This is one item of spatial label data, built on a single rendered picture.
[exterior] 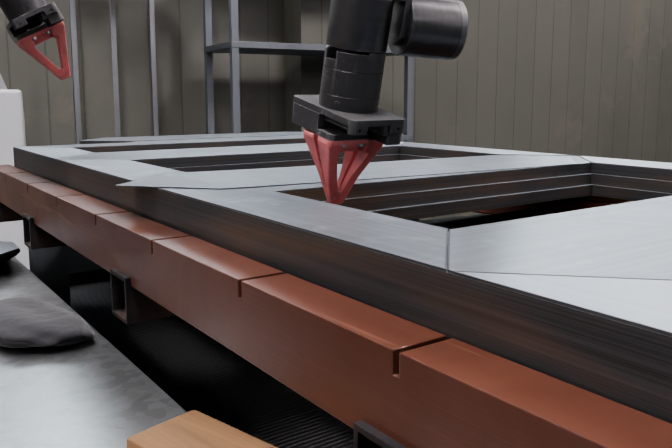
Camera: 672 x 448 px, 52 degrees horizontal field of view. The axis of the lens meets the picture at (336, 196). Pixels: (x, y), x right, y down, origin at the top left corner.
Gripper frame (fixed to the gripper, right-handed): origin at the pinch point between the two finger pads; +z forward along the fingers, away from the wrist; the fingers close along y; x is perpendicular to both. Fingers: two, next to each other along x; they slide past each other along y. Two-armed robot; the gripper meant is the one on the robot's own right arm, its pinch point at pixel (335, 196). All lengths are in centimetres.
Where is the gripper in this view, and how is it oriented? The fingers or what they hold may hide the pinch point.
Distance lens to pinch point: 69.3
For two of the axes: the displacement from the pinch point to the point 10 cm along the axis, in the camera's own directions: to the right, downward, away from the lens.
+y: -5.7, -3.4, 7.5
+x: -8.1, 0.9, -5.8
